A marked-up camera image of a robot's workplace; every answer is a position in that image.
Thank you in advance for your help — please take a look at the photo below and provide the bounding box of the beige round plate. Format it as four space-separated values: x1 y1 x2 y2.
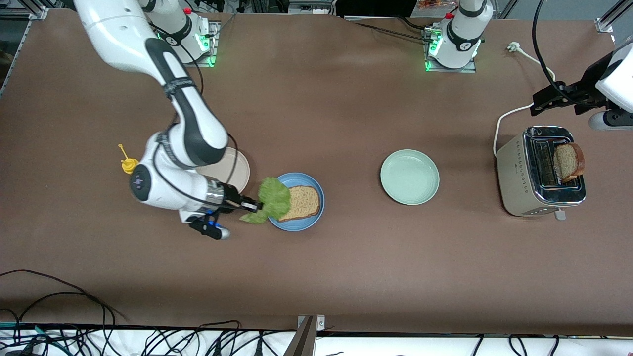
195 147 251 194

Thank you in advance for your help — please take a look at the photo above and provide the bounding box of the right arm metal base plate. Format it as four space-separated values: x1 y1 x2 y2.
164 21 218 67

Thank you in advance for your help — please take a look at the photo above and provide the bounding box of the brown bread slice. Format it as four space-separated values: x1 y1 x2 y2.
553 142 586 182
277 185 321 222

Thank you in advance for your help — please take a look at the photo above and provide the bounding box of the pale green round plate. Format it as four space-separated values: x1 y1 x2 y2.
380 149 440 206

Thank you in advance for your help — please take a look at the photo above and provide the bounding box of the blue round plate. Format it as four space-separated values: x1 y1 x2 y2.
267 172 325 232

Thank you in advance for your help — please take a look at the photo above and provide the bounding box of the white toaster power cord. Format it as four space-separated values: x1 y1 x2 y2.
494 42 556 159

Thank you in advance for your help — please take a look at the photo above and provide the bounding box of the thin black arched cable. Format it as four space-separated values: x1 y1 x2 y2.
195 320 243 356

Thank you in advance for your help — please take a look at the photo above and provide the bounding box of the grey metal beam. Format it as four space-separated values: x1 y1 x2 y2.
284 316 317 356

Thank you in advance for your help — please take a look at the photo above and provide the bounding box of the long looping black cable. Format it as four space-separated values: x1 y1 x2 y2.
0 269 127 327

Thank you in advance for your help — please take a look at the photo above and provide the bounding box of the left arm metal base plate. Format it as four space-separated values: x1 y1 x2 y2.
423 27 478 73

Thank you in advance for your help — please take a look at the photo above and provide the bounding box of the green lettuce leaf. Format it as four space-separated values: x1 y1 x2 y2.
240 177 292 225

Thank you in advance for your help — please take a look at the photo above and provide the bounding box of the yellow mustard squeeze bottle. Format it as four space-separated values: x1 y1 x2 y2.
118 143 140 175

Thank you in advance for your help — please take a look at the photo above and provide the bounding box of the silver beige toaster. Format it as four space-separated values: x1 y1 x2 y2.
496 125 588 221

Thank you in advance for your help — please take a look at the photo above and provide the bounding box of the black base cable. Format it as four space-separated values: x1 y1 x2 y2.
354 15 436 43

